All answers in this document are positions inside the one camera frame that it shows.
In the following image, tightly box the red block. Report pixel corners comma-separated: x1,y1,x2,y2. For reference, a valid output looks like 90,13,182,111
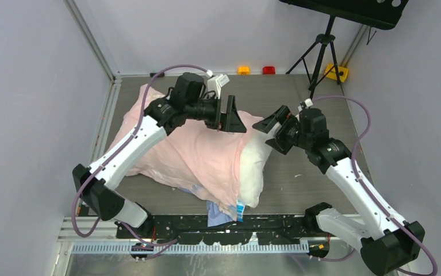
262,66,276,75

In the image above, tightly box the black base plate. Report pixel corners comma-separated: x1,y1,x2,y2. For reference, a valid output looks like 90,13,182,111
115,214,333,246

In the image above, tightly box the white pillow care label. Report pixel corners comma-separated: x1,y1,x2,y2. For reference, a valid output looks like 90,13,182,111
236,200,246,222

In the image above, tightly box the black tripod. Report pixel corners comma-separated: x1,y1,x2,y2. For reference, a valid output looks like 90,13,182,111
286,16,342,98

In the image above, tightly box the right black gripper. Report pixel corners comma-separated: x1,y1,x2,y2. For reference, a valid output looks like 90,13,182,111
253,105,312,155

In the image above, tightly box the white slotted cable duct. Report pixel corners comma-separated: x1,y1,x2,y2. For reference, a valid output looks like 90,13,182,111
71,241,309,255

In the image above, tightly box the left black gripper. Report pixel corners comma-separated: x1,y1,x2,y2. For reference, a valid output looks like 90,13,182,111
186,94,246,132

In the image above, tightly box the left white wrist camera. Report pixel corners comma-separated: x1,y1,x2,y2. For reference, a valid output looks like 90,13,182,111
206,74,229,99

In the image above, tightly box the pink pillowcase with blue print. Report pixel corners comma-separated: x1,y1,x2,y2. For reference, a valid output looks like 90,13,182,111
109,83,264,228

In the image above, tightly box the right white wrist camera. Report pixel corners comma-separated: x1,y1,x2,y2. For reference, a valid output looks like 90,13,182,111
298,98,313,112

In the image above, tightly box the black overhead panel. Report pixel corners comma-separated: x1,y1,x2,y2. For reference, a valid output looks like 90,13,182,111
281,0,408,30

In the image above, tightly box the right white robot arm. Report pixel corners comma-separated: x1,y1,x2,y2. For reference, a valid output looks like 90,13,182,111
252,106,425,275

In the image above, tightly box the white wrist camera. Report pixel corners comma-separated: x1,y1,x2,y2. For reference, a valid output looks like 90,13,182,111
298,98,313,112
206,74,229,99

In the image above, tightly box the orange block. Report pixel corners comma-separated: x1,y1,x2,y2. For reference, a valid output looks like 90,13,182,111
237,66,251,75

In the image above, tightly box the small black block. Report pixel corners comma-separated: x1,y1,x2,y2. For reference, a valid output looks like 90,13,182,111
149,72,165,78

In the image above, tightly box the white pillow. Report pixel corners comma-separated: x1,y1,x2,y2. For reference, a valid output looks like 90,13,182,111
238,131,274,208

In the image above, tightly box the yellow block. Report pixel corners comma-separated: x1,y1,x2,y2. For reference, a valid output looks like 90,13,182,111
324,63,349,83

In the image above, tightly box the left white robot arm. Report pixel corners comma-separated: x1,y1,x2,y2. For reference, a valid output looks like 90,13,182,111
72,72,247,238

